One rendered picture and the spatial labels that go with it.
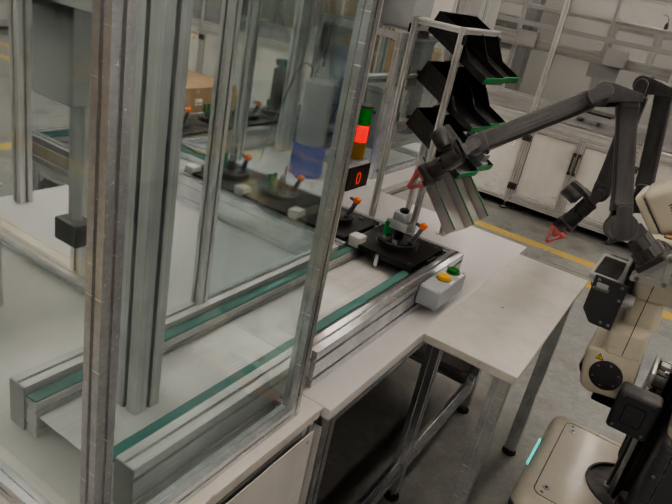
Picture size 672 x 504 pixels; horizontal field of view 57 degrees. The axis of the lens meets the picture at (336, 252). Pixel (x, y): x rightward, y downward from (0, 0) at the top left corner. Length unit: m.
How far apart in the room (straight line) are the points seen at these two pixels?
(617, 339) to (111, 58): 1.82
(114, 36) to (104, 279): 0.28
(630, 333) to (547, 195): 4.02
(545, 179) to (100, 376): 5.49
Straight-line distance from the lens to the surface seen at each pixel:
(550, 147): 6.04
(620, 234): 1.91
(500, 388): 1.82
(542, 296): 2.30
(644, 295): 2.16
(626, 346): 2.20
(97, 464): 0.95
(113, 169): 0.73
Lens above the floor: 1.74
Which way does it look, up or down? 24 degrees down
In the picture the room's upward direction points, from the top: 12 degrees clockwise
